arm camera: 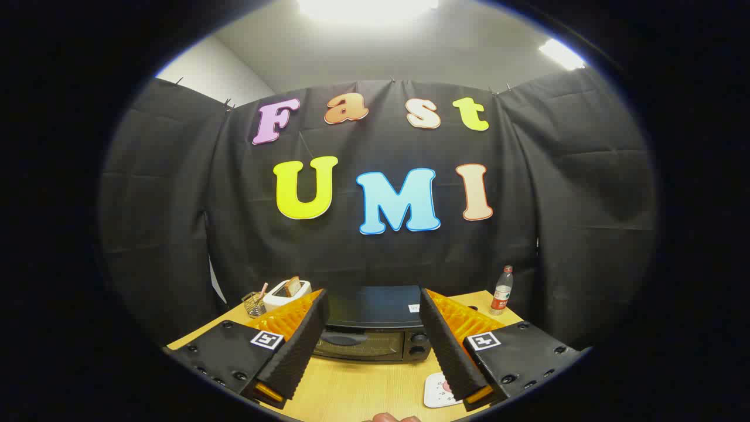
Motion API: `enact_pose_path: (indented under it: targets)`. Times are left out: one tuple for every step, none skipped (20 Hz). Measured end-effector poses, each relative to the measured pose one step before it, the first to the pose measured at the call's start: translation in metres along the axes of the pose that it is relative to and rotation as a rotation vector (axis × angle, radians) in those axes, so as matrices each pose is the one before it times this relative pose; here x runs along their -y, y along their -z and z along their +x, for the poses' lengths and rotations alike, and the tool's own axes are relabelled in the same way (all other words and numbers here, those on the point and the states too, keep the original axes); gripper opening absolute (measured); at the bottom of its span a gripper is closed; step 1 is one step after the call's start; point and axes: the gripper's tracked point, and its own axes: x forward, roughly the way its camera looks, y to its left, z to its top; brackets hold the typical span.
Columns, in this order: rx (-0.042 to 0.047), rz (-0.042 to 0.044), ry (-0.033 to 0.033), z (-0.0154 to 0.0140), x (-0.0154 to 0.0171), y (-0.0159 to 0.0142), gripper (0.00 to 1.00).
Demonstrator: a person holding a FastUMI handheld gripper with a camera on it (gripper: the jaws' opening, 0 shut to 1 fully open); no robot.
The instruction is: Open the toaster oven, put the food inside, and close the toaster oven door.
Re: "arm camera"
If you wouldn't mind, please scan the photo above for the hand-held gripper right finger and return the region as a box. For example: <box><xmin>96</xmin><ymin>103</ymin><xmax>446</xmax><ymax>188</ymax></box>
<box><xmin>420</xmin><ymin>288</ymin><xmax>589</xmax><ymax>411</ymax></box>

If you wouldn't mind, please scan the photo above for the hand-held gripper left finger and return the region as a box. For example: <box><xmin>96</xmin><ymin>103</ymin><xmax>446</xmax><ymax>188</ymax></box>
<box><xmin>166</xmin><ymin>288</ymin><xmax>330</xmax><ymax>410</ymax></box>

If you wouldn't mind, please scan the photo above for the white square plate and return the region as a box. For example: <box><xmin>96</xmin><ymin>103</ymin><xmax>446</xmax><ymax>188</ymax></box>
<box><xmin>423</xmin><ymin>372</ymin><xmax>465</xmax><ymax>409</ymax></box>

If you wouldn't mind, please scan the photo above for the black toaster oven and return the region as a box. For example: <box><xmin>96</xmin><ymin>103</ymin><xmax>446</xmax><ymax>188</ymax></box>
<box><xmin>313</xmin><ymin>285</ymin><xmax>432</xmax><ymax>363</ymax></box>

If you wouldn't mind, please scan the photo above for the white pop-up toaster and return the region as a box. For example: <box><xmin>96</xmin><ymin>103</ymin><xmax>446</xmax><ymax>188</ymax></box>
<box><xmin>263</xmin><ymin>280</ymin><xmax>312</xmax><ymax>312</ymax></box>

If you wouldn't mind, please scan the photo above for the clear water bottle red label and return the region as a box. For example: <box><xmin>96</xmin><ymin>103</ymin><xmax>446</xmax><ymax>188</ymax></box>
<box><xmin>490</xmin><ymin>265</ymin><xmax>514</xmax><ymax>316</ymax></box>

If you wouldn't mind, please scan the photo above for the small ceiling light panel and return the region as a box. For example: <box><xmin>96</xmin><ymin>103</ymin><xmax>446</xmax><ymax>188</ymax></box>
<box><xmin>538</xmin><ymin>38</ymin><xmax>587</xmax><ymax>71</ymax></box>

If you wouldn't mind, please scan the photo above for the large ceiling light panel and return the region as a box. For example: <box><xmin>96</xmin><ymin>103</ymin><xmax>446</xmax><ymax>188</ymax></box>
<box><xmin>296</xmin><ymin>0</ymin><xmax>440</xmax><ymax>21</ymax></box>

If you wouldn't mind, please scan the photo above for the wire mesh holder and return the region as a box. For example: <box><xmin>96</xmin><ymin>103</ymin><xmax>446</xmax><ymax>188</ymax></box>
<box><xmin>242</xmin><ymin>291</ymin><xmax>267</xmax><ymax>318</ymax></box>

